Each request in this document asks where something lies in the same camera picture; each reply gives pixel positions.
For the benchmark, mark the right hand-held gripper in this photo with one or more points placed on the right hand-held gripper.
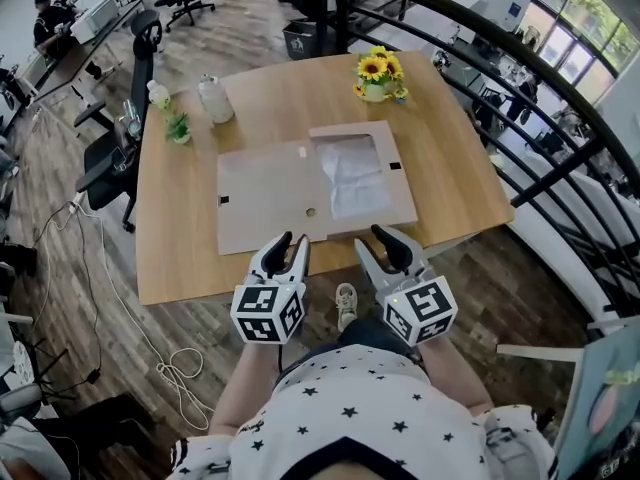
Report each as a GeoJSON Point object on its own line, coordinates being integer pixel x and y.
{"type": "Point", "coordinates": [420, 310]}

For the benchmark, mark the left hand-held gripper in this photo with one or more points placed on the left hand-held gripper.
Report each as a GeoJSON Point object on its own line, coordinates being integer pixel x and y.
{"type": "Point", "coordinates": [265, 313]}

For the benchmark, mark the white A4 paper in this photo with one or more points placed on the white A4 paper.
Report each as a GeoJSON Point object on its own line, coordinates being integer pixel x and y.
{"type": "Point", "coordinates": [355, 178]}

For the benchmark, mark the person's right forearm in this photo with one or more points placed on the person's right forearm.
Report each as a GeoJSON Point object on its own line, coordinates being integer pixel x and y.
{"type": "Point", "coordinates": [450, 373]}

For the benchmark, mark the person's left forearm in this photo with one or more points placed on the person's left forearm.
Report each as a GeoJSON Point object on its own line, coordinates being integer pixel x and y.
{"type": "Point", "coordinates": [245, 383]}

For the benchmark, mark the person's beige shoe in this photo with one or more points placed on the person's beige shoe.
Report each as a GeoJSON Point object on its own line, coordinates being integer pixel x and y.
{"type": "Point", "coordinates": [346, 305]}

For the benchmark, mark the person's leg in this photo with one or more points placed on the person's leg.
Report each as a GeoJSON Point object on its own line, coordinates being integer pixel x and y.
{"type": "Point", "coordinates": [375, 333]}

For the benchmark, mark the white star-print shirt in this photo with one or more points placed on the white star-print shirt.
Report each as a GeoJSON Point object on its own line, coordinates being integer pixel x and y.
{"type": "Point", "coordinates": [350, 393]}

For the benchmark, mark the small green potted plant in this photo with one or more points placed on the small green potted plant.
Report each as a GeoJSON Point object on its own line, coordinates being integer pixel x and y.
{"type": "Point", "coordinates": [178, 129]}

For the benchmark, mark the white patterned bottle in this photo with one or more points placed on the white patterned bottle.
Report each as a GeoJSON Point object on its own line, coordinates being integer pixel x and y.
{"type": "Point", "coordinates": [215, 100]}

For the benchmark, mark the sunflower pot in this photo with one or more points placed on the sunflower pot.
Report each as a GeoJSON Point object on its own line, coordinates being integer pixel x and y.
{"type": "Point", "coordinates": [377, 75]}

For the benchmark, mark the clear bottle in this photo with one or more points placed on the clear bottle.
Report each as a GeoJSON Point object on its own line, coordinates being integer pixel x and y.
{"type": "Point", "coordinates": [132, 125]}

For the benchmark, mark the green drink bottle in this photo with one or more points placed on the green drink bottle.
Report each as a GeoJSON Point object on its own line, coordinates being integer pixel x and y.
{"type": "Point", "coordinates": [158, 95]}

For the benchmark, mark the dark trash bin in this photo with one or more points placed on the dark trash bin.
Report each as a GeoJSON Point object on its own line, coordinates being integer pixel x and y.
{"type": "Point", "coordinates": [300, 40]}

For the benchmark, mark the black metal railing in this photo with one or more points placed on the black metal railing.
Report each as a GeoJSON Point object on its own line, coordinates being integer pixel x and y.
{"type": "Point", "coordinates": [342, 18]}

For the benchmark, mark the painted canvas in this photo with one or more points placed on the painted canvas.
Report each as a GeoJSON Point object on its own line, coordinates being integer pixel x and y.
{"type": "Point", "coordinates": [610, 408]}

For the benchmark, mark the dark-top white-leg desk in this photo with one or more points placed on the dark-top white-leg desk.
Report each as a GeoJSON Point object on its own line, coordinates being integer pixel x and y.
{"type": "Point", "coordinates": [70, 63]}

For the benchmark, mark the white box appliance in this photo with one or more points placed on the white box appliance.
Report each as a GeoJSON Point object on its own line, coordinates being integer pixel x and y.
{"type": "Point", "coordinates": [95, 15]}

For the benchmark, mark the large glass window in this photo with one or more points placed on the large glass window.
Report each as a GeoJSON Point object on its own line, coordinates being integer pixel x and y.
{"type": "Point", "coordinates": [590, 13]}

